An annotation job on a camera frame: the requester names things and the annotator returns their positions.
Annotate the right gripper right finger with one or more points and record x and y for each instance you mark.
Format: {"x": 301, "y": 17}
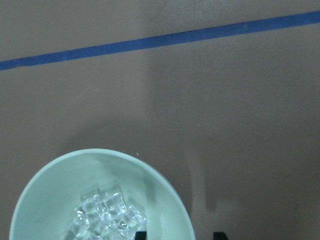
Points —
{"x": 219, "y": 235}

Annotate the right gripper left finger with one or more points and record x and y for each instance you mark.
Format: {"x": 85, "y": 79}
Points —
{"x": 140, "y": 235}

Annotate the clear ice cubes pile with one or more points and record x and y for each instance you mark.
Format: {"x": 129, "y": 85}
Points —
{"x": 103, "y": 214}

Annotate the green bowl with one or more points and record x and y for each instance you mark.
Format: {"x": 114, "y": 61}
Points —
{"x": 44, "y": 209}

